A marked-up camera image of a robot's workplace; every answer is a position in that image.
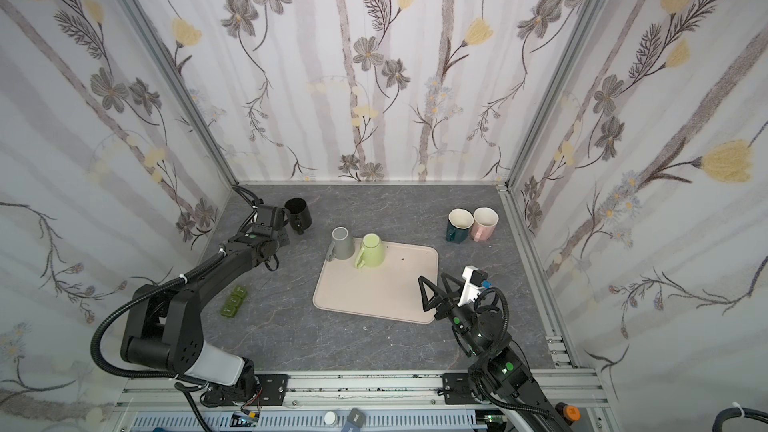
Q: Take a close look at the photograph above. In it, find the black mug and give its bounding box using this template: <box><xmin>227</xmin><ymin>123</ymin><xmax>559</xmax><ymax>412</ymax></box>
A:
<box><xmin>284</xmin><ymin>197</ymin><xmax>313</xmax><ymax>235</ymax></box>

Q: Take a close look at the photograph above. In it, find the light green mug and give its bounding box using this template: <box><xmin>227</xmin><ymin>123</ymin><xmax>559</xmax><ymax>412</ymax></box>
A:
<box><xmin>354</xmin><ymin>233</ymin><xmax>386</xmax><ymax>269</ymax></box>

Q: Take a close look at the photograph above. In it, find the dark green mug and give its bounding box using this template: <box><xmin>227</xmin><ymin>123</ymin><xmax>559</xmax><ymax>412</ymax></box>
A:
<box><xmin>445</xmin><ymin>208</ymin><xmax>474</xmax><ymax>243</ymax></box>

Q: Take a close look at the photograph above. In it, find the pink mug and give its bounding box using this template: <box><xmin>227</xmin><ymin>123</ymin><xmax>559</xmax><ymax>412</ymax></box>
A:
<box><xmin>470</xmin><ymin>207</ymin><xmax>499</xmax><ymax>242</ymax></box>

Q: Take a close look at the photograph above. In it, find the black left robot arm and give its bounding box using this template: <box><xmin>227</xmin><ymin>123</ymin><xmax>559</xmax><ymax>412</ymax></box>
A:
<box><xmin>90</xmin><ymin>185</ymin><xmax>290</xmax><ymax>407</ymax></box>

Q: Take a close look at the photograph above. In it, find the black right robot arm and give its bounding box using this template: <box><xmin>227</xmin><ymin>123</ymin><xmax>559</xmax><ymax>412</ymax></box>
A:
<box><xmin>418</xmin><ymin>272</ymin><xmax>580</xmax><ymax>431</ymax></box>

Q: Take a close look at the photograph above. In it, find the grey mug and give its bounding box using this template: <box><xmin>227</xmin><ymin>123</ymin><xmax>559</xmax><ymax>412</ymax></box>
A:
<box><xmin>326</xmin><ymin>226</ymin><xmax>355</xmax><ymax>262</ymax></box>

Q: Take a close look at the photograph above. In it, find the beige plastic tray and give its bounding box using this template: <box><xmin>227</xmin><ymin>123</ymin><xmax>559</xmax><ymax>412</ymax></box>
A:
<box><xmin>313</xmin><ymin>242</ymin><xmax>439</xmax><ymax>325</ymax></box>

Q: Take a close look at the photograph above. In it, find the orange capped button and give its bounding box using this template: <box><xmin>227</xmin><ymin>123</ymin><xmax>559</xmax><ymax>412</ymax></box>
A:
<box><xmin>555</xmin><ymin>402</ymin><xmax>581</xmax><ymax>425</ymax></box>

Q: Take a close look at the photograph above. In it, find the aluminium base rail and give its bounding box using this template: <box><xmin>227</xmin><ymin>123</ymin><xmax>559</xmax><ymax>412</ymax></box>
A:
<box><xmin>113</xmin><ymin>335</ymin><xmax>619</xmax><ymax>432</ymax></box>

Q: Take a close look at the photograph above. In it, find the black corrugated cable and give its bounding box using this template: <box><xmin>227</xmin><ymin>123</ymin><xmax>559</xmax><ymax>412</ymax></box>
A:
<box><xmin>711</xmin><ymin>403</ymin><xmax>768</xmax><ymax>432</ymax></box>

